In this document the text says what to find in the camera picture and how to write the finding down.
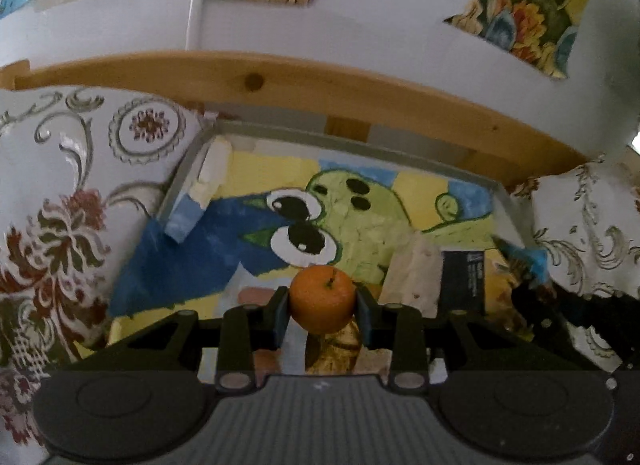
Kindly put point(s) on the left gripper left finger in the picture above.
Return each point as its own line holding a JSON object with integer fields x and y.
{"x": 244, "y": 330}

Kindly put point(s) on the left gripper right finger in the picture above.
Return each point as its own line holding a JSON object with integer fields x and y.
{"x": 400, "y": 330}

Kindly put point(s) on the beige nougat bar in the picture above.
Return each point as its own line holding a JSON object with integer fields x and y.
{"x": 414, "y": 275}

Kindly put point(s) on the gold foil snack packet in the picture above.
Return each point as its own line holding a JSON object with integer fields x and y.
{"x": 333, "y": 354}

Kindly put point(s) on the dark blue snack bar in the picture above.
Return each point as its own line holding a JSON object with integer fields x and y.
{"x": 471, "y": 282}

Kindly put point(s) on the orange tangerine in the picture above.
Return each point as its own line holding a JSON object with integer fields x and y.
{"x": 322, "y": 299}

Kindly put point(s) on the blue brown snack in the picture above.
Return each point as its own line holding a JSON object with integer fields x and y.
{"x": 528, "y": 265}

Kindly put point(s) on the sausage pack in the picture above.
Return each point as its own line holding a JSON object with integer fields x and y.
{"x": 278, "y": 342}

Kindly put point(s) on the grey tray with drawing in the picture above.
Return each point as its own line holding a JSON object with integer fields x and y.
{"x": 244, "y": 212}

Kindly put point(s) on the floral white bedspread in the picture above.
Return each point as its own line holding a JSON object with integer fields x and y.
{"x": 83, "y": 170}

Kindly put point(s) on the floral landscape poster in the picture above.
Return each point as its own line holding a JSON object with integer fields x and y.
{"x": 541, "y": 33}

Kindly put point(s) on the wooden bed frame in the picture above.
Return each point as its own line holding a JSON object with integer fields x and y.
{"x": 498, "y": 146}

